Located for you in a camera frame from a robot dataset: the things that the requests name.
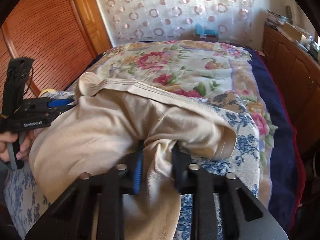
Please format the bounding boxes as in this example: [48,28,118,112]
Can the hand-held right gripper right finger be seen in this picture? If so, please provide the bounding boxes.
[172,145,289,240]

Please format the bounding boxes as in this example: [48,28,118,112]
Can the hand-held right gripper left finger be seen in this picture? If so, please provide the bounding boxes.
[25,140,144,240]

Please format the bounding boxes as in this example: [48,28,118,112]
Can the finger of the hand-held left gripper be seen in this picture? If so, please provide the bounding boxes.
[49,105,76,116]
[46,98,75,107]

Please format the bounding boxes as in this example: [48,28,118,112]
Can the beige printed t-shirt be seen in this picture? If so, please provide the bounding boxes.
[29,72,237,240]

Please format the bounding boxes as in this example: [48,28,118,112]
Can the person's left hand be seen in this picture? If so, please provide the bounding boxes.
[0,130,35,163]

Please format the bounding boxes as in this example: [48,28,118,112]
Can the blue floral bedsheet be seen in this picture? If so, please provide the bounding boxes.
[5,90,260,240]

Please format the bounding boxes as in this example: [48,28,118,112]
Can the pink floral blanket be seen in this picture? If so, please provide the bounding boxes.
[66,40,278,200]

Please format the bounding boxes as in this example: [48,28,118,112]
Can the dark blue blanket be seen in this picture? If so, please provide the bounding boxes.
[255,52,307,230]

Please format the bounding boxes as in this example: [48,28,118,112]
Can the sheer circle-patterned curtain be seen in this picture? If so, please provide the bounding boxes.
[90,0,258,45]

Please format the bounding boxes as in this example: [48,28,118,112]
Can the teal cloth bundle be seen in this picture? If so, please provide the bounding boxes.
[194,24,218,37]

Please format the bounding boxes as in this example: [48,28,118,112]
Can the low wooden cabinet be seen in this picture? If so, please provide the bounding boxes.
[261,24,320,155]

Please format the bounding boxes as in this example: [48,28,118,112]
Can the pile of papers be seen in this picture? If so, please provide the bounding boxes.
[265,10,288,27]

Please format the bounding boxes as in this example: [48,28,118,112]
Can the cardboard box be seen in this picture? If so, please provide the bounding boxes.
[282,21,304,42]

